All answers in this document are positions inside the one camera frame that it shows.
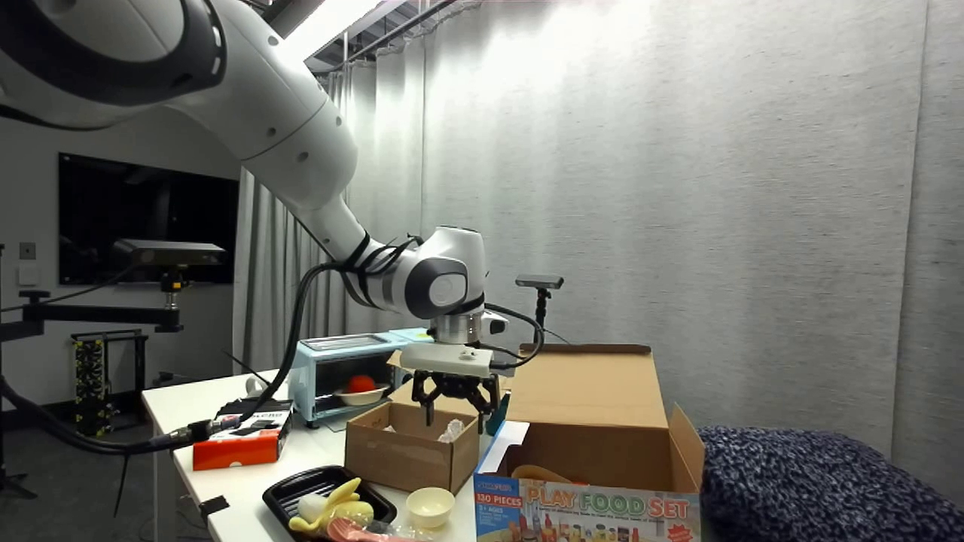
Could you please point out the dark teal round object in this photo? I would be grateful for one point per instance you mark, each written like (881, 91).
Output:
(500, 429)

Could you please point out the black round pan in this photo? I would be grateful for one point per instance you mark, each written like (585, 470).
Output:
(241, 412)

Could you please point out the black plastic tray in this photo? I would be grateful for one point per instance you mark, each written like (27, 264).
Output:
(289, 492)

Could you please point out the orange rectangular block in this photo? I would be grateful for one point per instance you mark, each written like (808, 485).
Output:
(235, 454)

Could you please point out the small cream bowl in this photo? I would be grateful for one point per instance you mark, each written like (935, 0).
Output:
(430, 511)

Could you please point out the play food set cardboard box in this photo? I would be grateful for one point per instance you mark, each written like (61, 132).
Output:
(592, 401)

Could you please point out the red toy tomato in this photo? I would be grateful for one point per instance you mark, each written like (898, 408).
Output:
(364, 383)

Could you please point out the small gray ball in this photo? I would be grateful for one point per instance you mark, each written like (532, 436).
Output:
(253, 387)

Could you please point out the black wall screen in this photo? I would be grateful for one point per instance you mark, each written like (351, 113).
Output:
(101, 201)

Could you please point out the yellow toy banana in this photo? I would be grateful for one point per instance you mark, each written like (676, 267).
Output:
(349, 512)

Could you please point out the plain brown cardboard box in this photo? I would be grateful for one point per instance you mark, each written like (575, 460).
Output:
(403, 463)

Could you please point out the light blue toaster oven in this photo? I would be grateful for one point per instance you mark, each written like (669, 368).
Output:
(320, 365)

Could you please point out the yellow orange toy food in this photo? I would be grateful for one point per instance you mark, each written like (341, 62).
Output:
(536, 470)

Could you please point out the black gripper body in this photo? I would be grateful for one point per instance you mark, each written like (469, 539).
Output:
(454, 387)

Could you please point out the white pleated curtain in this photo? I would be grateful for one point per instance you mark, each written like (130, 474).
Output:
(259, 290)

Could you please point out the gray box camera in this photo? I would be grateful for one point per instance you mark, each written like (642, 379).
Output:
(171, 251)

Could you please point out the small white plate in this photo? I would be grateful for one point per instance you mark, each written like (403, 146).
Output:
(364, 400)

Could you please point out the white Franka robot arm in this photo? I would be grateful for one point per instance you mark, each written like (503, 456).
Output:
(273, 123)

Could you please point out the blue speckled cushion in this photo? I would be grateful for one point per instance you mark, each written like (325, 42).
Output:
(824, 492)

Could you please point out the clear bubble wrap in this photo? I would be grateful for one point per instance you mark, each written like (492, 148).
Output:
(454, 433)

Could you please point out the ceiling strip light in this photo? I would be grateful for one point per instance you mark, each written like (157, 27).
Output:
(336, 20)

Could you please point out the small black flat object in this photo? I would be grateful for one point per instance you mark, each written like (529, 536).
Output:
(212, 505)

